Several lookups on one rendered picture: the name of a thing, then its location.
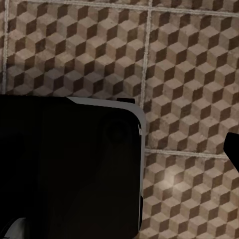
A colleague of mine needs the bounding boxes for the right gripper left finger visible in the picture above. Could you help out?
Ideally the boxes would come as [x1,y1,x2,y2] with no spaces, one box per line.
[0,132,26,192]

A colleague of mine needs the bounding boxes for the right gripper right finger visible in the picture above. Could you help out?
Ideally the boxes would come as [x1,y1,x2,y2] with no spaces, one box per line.
[223,132,239,172]

